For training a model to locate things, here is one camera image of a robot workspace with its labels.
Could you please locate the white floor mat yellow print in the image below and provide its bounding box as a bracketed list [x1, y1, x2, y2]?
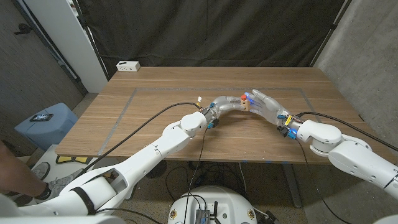
[29, 144, 121, 187]

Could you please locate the black door handle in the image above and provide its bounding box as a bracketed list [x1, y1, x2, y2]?
[13, 22, 33, 35]

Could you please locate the white power strip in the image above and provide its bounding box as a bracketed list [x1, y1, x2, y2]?
[116, 60, 141, 73]

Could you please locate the black backdrop curtain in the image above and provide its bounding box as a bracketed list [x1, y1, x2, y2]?
[76, 0, 354, 71]

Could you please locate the grey sneaker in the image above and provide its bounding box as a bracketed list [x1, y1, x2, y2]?
[34, 169, 83, 203]
[30, 161, 51, 181]

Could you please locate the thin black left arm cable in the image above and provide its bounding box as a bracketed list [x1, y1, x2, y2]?
[183, 126, 210, 224]

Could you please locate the white floor cable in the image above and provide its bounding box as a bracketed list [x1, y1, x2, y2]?
[238, 162, 248, 194]

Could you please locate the black backdrop stand pole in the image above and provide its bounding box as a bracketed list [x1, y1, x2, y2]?
[73, 0, 109, 82]
[309, 0, 354, 68]

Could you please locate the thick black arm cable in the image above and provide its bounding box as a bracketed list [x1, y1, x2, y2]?
[297, 111, 398, 152]
[74, 102, 202, 178]

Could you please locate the small grey electronics module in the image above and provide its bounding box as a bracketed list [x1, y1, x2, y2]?
[195, 208, 213, 224]

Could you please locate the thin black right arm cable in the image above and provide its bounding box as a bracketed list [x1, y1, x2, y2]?
[295, 138, 354, 224]

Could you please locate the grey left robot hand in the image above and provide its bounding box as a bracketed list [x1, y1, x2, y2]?
[202, 95, 246, 123]

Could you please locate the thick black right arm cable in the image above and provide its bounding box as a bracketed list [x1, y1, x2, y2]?
[297, 111, 398, 152]

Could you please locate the person's bare leg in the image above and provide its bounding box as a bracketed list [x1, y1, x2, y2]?
[0, 139, 50, 198]

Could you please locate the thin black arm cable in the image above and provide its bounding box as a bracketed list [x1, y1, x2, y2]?
[183, 126, 210, 224]
[295, 138, 354, 224]

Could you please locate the grey table leg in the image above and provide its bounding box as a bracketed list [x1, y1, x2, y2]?
[281, 163, 303, 208]

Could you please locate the blue plastic bin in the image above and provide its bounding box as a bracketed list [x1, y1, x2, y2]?
[14, 102, 79, 152]

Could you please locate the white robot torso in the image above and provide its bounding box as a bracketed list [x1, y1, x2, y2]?
[167, 185, 258, 224]

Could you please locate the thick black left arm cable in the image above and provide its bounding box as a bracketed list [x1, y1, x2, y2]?
[74, 102, 202, 178]

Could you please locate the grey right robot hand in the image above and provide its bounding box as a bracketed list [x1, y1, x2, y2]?
[244, 88, 304, 131]

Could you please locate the round black fan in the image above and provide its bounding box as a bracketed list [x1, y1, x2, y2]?
[145, 160, 168, 179]

